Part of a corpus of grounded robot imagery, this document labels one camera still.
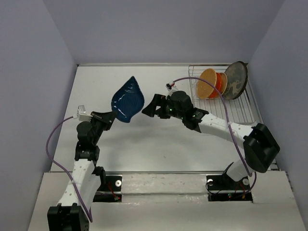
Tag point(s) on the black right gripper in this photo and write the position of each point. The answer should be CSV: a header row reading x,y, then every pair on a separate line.
x,y
150,110

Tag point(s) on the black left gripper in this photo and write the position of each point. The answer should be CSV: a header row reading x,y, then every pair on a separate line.
x,y
106,118

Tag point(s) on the dark blue leaf plate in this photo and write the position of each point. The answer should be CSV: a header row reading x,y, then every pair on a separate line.
x,y
128,101

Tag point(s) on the tan woven round plate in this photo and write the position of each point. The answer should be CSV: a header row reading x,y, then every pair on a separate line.
x,y
208,78

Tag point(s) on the orange glossy plate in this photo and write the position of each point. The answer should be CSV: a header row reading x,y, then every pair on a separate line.
x,y
214,94

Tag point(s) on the grey deer plate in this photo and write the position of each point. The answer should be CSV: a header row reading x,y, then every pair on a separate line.
x,y
236,77

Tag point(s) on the large teal floral plate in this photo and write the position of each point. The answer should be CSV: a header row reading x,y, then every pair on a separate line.
x,y
246,76

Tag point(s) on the cream plate with prints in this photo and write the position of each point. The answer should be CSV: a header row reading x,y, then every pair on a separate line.
x,y
224,82

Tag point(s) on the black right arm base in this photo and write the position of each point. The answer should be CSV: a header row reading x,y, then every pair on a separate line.
x,y
222,190

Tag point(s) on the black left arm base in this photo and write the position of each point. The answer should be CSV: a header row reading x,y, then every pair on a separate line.
x,y
110,192

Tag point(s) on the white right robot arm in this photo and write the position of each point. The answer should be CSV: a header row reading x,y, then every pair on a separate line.
x,y
260,147

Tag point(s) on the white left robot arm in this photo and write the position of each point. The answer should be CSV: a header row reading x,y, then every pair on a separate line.
x,y
73,210

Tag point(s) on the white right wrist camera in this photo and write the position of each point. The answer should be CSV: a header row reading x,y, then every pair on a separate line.
x,y
171,88

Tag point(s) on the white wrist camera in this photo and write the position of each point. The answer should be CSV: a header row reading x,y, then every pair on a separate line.
x,y
82,115
171,88

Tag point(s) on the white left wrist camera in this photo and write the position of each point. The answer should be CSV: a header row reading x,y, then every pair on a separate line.
x,y
82,115

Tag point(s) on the silver wire dish rack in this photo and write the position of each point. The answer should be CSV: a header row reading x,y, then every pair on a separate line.
x,y
239,110

